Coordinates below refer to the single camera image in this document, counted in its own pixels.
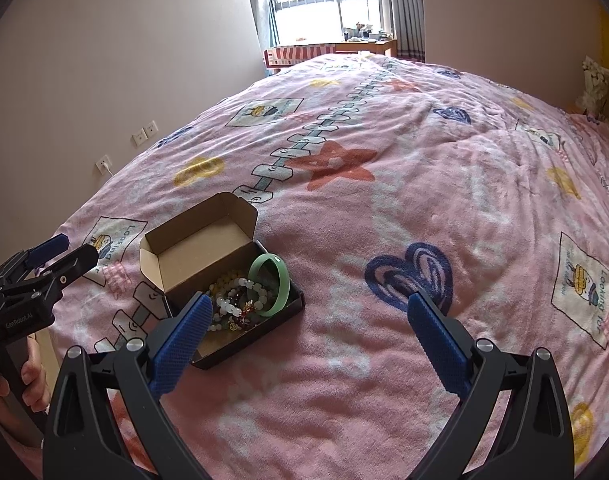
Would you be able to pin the group of small desk ornaments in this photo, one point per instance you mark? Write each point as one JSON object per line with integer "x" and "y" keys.
{"x": 367, "y": 32}

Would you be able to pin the pink pillow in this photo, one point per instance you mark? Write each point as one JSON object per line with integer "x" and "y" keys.
{"x": 600, "y": 130}

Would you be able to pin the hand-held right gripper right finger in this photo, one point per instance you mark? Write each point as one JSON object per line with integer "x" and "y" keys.
{"x": 434, "y": 350}

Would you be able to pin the wooden desk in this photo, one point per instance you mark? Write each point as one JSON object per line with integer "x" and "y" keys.
{"x": 369, "y": 46}

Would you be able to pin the black cardboard box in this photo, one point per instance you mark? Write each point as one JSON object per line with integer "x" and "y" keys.
{"x": 204, "y": 255}

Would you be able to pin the pink printed blanket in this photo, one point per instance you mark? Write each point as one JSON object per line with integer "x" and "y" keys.
{"x": 409, "y": 200}

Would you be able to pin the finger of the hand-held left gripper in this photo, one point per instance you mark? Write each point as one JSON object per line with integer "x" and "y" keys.
{"x": 72, "y": 265}
{"x": 47, "y": 249}

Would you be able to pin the white wall socket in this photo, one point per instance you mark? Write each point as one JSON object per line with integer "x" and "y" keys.
{"x": 139, "y": 137}
{"x": 104, "y": 163}
{"x": 152, "y": 129}

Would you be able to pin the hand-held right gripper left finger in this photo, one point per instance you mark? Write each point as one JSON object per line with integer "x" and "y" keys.
{"x": 184, "y": 350}

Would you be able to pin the window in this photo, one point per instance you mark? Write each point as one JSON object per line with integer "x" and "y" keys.
{"x": 329, "y": 5}

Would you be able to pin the green jade bangle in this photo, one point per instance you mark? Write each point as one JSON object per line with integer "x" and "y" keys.
{"x": 279, "y": 285}

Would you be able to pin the grey curtain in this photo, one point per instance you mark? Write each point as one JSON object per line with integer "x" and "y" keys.
{"x": 407, "y": 15}

